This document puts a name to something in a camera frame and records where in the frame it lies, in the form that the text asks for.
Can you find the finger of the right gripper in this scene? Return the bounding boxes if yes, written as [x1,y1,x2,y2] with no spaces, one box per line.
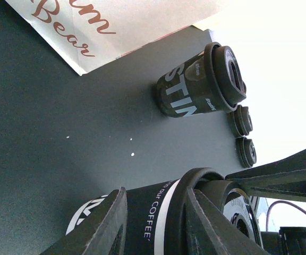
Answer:
[225,149,306,199]

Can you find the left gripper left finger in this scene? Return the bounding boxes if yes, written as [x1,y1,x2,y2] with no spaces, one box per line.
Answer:
[42,187,128,254]

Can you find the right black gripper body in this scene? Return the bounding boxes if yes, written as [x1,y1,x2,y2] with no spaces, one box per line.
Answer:
[261,227,306,255]

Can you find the single black paper cup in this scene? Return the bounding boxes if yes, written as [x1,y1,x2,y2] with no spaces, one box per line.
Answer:
[156,57,238,118]

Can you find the black coffee lid back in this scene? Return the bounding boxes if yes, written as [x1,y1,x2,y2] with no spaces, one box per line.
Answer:
[228,105,253,138]

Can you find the black coffee lid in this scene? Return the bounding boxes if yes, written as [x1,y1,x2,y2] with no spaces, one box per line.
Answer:
[166,168,263,254]
[204,42,247,113]
[228,105,253,138]

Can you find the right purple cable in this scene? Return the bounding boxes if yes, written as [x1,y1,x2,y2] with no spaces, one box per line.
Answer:
[265,199,306,232]

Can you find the printed Cream Bear paper bag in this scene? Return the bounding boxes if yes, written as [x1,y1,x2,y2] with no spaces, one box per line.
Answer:
[9,0,233,75]

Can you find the black coffee lid front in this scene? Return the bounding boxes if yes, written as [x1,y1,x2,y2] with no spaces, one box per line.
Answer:
[204,42,247,113]

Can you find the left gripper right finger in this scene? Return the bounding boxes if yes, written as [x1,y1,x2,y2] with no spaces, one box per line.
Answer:
[186,188,268,254]

